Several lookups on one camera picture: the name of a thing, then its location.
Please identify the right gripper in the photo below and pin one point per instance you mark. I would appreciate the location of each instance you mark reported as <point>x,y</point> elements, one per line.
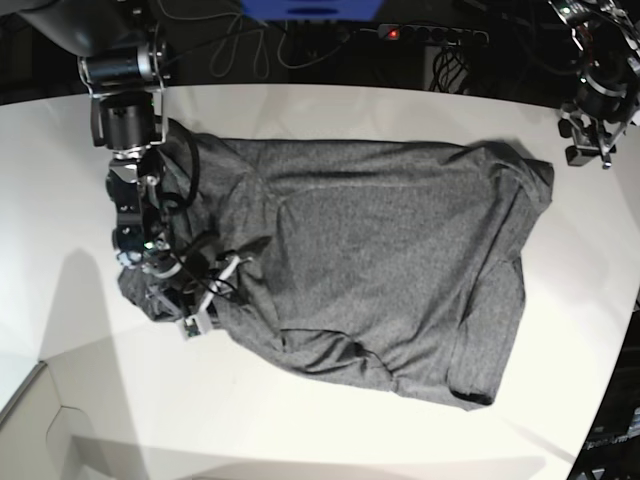
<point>199,290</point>

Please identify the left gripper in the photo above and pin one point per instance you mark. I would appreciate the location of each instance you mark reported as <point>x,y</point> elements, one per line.
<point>598,118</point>

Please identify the grey t-shirt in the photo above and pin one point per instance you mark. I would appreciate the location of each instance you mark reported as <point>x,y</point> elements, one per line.
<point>393,266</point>

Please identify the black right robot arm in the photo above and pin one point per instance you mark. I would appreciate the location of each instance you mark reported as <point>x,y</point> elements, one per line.
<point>156,168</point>

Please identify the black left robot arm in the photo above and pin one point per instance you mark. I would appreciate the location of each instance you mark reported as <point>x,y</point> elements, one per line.
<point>606,37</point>

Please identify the black power strip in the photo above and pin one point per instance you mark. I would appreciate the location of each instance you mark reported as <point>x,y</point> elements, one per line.
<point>433,35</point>

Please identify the blue box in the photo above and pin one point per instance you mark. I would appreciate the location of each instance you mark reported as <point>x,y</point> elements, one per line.
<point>351,10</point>

